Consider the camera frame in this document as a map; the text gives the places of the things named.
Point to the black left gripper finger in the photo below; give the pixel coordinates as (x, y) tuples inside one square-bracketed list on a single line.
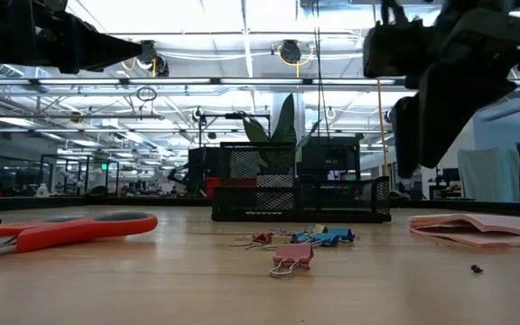
[(102, 45)]

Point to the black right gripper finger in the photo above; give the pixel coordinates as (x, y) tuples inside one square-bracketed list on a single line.
[(454, 104), (406, 140)]

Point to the pink sticky notes pad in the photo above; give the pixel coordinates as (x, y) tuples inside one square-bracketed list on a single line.
[(481, 223)]

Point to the blue binder clip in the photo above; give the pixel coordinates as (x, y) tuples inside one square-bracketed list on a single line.
[(341, 233), (323, 239)]

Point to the pink binder clip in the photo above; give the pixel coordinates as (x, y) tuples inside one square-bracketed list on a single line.
[(292, 253)]

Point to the black mesh desk organizer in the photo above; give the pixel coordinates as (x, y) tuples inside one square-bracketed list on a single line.
[(224, 198)]

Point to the black computer tower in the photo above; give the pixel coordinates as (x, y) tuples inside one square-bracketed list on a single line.
[(332, 155)]

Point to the pale green cloth cover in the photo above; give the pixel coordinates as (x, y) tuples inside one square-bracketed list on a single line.
[(490, 173)]

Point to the snake plant in white pot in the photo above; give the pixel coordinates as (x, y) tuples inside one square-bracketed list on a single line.
[(287, 122)]

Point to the yellow binder clip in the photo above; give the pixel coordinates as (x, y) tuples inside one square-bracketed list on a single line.
[(318, 229)]

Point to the small black debris piece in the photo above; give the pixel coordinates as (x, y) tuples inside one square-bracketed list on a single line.
[(476, 269)]

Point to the black equipment case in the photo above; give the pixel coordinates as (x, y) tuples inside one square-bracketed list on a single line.
[(201, 167)]

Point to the white plastic bottle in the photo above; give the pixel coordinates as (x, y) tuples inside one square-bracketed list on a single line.
[(42, 191)]

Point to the red binder clip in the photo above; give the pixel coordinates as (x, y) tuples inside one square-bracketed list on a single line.
[(263, 238)]

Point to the red box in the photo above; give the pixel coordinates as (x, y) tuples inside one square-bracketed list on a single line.
[(212, 182)]

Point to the black aluminium table frame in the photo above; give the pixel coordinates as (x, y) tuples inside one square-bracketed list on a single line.
[(106, 201)]

